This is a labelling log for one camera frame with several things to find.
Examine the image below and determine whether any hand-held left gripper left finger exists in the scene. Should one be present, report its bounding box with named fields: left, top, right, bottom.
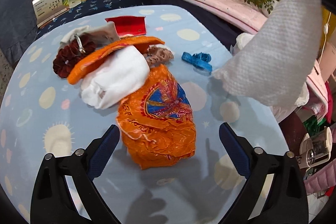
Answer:
left=30, top=124, right=121, bottom=224

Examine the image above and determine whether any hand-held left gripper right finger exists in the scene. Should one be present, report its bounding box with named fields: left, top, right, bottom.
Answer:
left=219, top=122, right=309, bottom=224

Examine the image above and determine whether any orange plastic bag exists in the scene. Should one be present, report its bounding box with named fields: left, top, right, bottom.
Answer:
left=116, top=64, right=197, bottom=170

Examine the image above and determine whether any white paper towel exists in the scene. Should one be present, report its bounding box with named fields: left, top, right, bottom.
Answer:
left=212, top=0, right=322, bottom=110

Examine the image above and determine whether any red envelope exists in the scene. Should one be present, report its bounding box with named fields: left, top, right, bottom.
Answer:
left=105, top=15, right=147, bottom=37

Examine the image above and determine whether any white plant pot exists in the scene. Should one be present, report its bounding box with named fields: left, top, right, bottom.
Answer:
left=259, top=0, right=279, bottom=17

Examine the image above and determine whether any light blue printed tablecloth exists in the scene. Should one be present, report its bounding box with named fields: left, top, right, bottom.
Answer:
left=0, top=5, right=290, bottom=224

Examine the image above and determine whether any white cloth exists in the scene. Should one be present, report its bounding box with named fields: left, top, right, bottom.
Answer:
left=80, top=46, right=150, bottom=110

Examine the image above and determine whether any glass jar appliance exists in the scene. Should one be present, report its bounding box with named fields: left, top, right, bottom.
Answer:
left=299, top=126, right=334, bottom=169

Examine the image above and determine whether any pink box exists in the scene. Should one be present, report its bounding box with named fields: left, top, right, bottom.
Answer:
left=307, top=43, right=336, bottom=109

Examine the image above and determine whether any pink quilted cloth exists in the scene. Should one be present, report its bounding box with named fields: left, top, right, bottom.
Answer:
left=304, top=158, right=336, bottom=195

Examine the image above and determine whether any orange fabric strip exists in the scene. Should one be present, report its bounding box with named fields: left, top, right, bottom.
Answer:
left=67, top=36, right=166, bottom=85

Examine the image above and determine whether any dark red scrunchie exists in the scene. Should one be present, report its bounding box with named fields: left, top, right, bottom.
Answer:
left=52, top=36, right=97, bottom=79

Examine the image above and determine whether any leopard print scrunchie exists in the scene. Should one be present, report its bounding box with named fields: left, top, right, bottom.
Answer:
left=146, top=46, right=174, bottom=67

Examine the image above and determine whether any pink padded mat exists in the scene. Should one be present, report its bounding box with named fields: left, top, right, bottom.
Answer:
left=114, top=0, right=268, bottom=35

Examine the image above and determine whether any white fabric pouch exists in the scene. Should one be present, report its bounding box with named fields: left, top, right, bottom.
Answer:
left=60, top=23, right=120, bottom=52

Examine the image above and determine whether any dark navy cloth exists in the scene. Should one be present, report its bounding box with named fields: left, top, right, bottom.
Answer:
left=142, top=0, right=237, bottom=51

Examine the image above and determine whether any dark blue printed cloth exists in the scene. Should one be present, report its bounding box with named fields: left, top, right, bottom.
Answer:
left=35, top=0, right=150, bottom=39

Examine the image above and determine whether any green packet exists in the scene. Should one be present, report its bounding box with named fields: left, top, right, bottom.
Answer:
left=63, top=0, right=82, bottom=8

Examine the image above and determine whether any white card box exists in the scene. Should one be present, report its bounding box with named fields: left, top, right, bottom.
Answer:
left=32, top=0, right=68, bottom=28

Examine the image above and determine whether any white cable with switch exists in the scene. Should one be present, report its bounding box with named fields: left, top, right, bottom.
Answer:
left=319, top=11, right=332, bottom=59

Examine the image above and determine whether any blue plastic strap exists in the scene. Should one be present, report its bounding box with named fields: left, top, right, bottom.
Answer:
left=181, top=51, right=213, bottom=76

